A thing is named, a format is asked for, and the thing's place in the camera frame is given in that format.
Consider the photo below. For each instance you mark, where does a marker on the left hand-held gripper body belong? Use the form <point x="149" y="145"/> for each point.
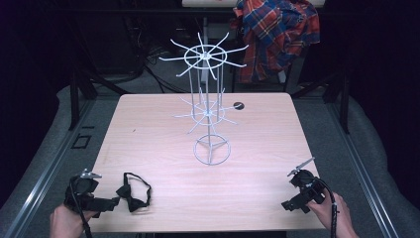
<point x="81" y="189"/>

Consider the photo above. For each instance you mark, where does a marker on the person's right hand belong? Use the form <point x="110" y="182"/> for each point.
<point x="325" y="214"/>

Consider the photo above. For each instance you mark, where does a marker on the person's left hand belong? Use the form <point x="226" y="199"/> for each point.
<point x="66" y="221"/>

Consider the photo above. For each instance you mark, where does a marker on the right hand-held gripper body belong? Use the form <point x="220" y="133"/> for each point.
<point x="308" y="186"/>

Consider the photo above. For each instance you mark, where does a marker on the black bow tie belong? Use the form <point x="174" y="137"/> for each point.
<point x="130" y="193"/>

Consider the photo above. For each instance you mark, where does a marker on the red blue plaid shirt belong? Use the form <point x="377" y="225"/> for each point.
<point x="275" y="33"/>

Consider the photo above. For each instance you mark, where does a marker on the black metal stand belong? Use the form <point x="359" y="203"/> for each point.
<point x="343" y="105"/>
<point x="75" y="99"/>

